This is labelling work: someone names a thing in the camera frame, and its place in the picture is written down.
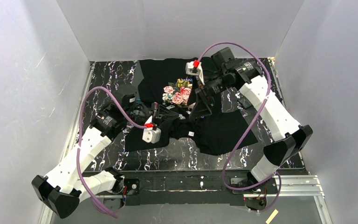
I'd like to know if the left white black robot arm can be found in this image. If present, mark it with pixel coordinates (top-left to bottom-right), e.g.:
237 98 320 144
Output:
32 84 179 218

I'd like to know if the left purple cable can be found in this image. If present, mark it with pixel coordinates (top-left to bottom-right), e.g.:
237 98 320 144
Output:
76 86 155 219

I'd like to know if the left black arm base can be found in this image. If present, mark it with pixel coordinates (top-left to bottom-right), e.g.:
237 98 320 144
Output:
97 178 140 196

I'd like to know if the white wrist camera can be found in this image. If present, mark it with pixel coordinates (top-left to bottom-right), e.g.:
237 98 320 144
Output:
142 123 161 144
185 60 205 85

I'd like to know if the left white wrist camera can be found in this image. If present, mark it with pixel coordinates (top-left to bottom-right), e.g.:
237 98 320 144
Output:
142 123 161 144

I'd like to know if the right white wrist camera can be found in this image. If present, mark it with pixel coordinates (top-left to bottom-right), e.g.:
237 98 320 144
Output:
185 60 205 85

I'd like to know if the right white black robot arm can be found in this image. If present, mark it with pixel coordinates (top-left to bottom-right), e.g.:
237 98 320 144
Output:
185 47 313 189

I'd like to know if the purple cable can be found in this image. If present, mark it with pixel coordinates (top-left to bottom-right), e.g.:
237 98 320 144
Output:
76 86 155 219
197 42 282 213

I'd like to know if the black marble pattern mat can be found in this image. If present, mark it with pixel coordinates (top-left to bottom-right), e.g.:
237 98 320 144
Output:
69 58 305 173

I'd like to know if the black printed t-shirt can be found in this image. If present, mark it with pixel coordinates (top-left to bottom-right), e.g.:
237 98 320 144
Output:
125 58 248 155

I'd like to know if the aluminium rail frame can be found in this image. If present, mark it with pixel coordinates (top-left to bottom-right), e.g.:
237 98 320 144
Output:
39 58 333 224

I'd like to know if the beige tape strip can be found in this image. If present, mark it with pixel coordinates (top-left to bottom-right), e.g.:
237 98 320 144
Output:
265 209 279 224

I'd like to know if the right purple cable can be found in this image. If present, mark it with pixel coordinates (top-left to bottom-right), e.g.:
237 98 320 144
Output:
197 42 282 213

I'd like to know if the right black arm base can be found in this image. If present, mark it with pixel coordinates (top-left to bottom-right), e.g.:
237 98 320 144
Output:
228 175 278 196

